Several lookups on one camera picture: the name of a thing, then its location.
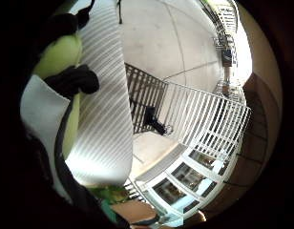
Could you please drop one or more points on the black clamp device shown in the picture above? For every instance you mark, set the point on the black clamp device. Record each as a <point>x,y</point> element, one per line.
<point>152,119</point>

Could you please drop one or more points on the the person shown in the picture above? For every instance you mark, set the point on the the person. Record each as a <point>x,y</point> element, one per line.
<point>113,194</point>

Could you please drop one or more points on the white metal railing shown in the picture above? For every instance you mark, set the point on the white metal railing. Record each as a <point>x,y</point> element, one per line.
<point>198,114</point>

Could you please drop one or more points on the white framed building windows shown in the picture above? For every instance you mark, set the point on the white framed building windows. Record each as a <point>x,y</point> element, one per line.
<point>185,178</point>

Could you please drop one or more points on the blue sign board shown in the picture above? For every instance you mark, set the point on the blue sign board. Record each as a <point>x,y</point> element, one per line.
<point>226,57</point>

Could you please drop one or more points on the distant metal staircase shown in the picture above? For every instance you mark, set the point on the distant metal staircase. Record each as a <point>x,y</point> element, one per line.
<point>225,19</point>

